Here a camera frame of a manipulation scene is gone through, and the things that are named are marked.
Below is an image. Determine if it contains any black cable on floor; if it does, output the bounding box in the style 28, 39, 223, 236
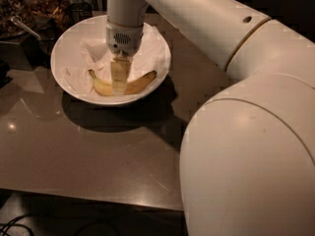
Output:
0, 211, 37, 236

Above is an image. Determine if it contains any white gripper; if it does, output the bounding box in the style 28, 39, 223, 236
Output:
106, 21, 144, 95

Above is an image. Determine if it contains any clear plastic spoon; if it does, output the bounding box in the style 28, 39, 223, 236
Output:
11, 16, 41, 40

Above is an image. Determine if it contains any snack tray with nuts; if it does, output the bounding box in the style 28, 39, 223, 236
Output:
28, 0, 72, 31

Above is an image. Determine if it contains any yellow banana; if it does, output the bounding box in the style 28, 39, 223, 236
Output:
89, 70, 157, 96

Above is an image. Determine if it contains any white crumpled napkin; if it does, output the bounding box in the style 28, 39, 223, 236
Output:
63, 25, 170, 98

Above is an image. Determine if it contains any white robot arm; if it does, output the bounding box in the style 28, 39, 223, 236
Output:
107, 0, 315, 236

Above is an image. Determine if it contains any white round bowl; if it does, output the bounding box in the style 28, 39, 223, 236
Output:
51, 15, 168, 106

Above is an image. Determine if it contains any dark glass cup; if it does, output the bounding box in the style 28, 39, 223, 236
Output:
69, 2, 93, 24

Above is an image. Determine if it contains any glass jar with snacks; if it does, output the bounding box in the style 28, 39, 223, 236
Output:
0, 0, 35, 39

